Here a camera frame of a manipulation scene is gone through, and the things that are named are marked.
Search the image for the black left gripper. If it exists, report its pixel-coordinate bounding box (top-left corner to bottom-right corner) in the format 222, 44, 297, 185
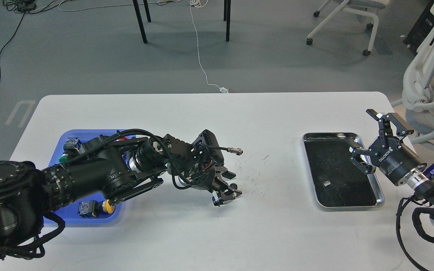
181, 165, 243, 207

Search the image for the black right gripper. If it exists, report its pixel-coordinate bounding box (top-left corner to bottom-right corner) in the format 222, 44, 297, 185
345, 109, 427, 186

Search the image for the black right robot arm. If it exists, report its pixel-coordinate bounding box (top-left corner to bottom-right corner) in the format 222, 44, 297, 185
347, 109, 434, 271

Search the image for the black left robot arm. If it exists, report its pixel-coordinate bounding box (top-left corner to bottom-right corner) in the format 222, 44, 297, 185
0, 129, 243, 260

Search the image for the silver metal tray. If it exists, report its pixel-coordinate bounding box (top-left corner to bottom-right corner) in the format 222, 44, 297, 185
303, 132, 385, 211

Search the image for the white office chair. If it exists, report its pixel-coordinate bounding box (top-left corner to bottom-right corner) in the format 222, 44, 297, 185
390, 0, 434, 145

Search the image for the black cabinet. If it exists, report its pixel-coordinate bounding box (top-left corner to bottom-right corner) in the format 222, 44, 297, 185
403, 0, 434, 56

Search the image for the white rolling chair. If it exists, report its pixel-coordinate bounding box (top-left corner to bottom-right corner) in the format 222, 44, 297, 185
305, 0, 392, 57

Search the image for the blue plastic tray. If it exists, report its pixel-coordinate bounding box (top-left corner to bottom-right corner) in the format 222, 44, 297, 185
48, 129, 129, 227

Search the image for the black table leg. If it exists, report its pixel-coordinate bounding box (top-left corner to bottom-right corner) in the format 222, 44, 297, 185
132, 0, 148, 44
223, 0, 231, 42
143, 0, 152, 23

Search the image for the yellow push button switch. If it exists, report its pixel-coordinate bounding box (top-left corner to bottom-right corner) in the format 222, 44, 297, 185
77, 199, 115, 218

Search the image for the green push button switch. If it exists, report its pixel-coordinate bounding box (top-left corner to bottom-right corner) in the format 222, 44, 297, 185
58, 137, 81, 164

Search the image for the white power cable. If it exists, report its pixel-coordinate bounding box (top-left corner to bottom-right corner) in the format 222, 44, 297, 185
189, 0, 228, 93

